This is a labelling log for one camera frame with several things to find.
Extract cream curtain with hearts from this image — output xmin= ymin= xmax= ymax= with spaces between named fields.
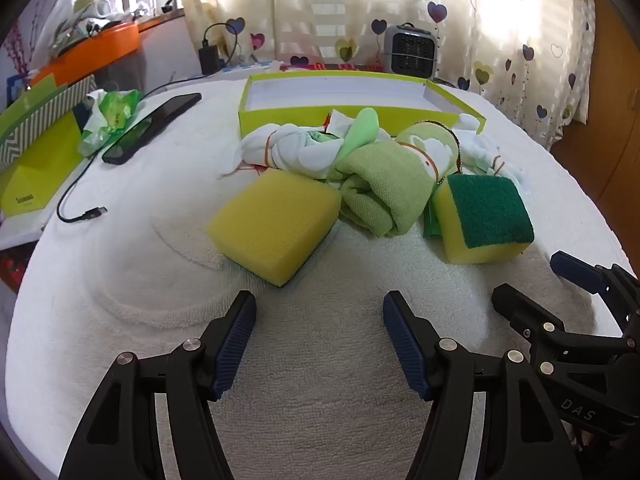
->
xmin=175 ymin=0 xmax=601 ymax=151

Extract green tissue pack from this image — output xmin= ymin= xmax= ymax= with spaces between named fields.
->
xmin=78 ymin=88 xmax=142 ymax=156

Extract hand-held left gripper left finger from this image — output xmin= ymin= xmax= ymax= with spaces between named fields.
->
xmin=59 ymin=290 xmax=258 ymax=480

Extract lime green flat box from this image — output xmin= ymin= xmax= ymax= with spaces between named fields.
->
xmin=0 ymin=74 xmax=96 ymax=218

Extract pale green cloth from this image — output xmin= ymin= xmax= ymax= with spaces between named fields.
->
xmin=342 ymin=107 xmax=382 ymax=162

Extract orange shelf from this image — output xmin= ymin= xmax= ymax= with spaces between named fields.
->
xmin=30 ymin=15 xmax=183 ymax=86

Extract yellow sponge with green scourer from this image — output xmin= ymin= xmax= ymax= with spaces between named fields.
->
xmin=432 ymin=174 xmax=535 ymax=265

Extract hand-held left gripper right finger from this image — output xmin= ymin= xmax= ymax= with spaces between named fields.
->
xmin=383 ymin=290 xmax=576 ymax=480

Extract plain yellow sponge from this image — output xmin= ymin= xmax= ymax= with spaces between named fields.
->
xmin=206 ymin=167 xmax=342 ymax=288

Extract green towel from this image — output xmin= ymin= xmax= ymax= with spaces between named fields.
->
xmin=334 ymin=120 xmax=462 ymax=237

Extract plaid cloth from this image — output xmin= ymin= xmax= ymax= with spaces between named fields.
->
xmin=280 ymin=61 xmax=388 ymax=74

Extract black charging cable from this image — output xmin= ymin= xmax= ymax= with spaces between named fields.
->
xmin=56 ymin=75 xmax=211 ymax=223

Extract grey space heater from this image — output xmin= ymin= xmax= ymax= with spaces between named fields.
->
xmin=382 ymin=24 xmax=439 ymax=80

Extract pile of bags and clutter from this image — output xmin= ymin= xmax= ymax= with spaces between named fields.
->
xmin=30 ymin=0 xmax=151 ymax=61

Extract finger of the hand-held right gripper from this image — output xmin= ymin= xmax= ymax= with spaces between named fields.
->
xmin=550 ymin=251 xmax=640 ymax=333
xmin=491 ymin=284 xmax=637 ymax=377

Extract lime green box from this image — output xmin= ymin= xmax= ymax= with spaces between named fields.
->
xmin=0 ymin=74 xmax=96 ymax=218
xmin=238 ymin=72 xmax=487 ymax=137

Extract striped paper bag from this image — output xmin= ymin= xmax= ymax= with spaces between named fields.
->
xmin=0 ymin=77 xmax=96 ymax=173

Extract white sock bundle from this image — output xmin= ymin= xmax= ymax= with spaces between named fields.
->
xmin=219 ymin=122 xmax=351 ymax=182
xmin=456 ymin=112 xmax=527 ymax=196

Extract pink flower branches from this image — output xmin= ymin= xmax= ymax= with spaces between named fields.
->
xmin=4 ymin=22 xmax=33 ymax=78

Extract black smartphone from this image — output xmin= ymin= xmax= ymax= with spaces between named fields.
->
xmin=102 ymin=92 xmax=202 ymax=166

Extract wooden wardrobe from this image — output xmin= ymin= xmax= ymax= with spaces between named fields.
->
xmin=550 ymin=0 xmax=640 ymax=261

